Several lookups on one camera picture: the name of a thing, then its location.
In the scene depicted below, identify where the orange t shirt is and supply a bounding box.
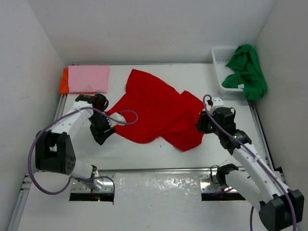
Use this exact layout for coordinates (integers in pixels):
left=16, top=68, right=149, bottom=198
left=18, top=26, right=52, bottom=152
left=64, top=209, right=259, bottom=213
left=59, top=67, right=95, bottom=95

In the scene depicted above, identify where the green t shirt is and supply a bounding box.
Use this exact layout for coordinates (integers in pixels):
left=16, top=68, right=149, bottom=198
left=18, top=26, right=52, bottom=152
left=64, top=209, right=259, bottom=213
left=222, top=44, right=267, bottom=101

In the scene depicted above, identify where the metal base plate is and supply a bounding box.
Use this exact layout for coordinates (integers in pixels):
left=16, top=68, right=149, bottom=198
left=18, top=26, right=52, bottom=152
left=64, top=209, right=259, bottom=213
left=71, top=172, right=116, bottom=194
left=199, top=172, right=237, bottom=193

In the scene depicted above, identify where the pink t shirt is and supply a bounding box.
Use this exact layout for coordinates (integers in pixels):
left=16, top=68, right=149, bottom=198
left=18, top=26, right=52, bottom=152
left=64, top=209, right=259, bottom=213
left=68, top=65, right=111, bottom=93

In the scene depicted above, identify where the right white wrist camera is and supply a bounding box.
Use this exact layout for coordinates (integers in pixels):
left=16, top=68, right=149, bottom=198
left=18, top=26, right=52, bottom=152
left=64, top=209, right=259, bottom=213
left=207, top=97, right=224, bottom=114

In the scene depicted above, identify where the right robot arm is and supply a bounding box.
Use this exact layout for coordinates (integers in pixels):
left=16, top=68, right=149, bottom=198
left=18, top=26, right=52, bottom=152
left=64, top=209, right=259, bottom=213
left=196, top=107, right=305, bottom=231

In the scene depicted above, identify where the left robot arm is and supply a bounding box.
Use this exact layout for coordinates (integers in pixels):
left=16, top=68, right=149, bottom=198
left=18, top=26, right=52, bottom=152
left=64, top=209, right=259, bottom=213
left=35, top=94, right=116, bottom=179

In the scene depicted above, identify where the white plastic bin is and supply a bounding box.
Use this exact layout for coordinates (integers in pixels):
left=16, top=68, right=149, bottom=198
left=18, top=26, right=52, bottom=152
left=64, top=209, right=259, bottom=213
left=212, top=46, right=243, bottom=95

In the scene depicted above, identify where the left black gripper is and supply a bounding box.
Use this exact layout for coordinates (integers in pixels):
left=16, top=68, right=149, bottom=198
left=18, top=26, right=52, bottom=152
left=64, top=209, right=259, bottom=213
left=88, top=113, right=115, bottom=144

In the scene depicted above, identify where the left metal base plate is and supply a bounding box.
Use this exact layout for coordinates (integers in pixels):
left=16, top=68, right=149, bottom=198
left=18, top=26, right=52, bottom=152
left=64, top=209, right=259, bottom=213
left=71, top=172, right=116, bottom=194

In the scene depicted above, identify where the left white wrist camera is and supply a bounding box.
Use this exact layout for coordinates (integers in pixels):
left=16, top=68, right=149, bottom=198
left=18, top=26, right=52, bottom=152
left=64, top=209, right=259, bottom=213
left=108, top=113, right=126, bottom=127

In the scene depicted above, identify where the red t shirt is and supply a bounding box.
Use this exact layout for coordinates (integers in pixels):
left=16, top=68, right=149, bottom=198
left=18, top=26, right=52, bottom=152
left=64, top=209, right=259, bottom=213
left=108, top=69, right=203, bottom=152

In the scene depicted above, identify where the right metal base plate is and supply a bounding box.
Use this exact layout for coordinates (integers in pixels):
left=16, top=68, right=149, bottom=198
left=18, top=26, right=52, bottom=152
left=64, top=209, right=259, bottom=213
left=199, top=172, right=237, bottom=193

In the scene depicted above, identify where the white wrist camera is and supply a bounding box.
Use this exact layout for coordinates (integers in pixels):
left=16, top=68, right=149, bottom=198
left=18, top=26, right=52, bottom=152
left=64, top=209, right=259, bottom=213
left=207, top=97, right=224, bottom=114
left=108, top=113, right=126, bottom=127

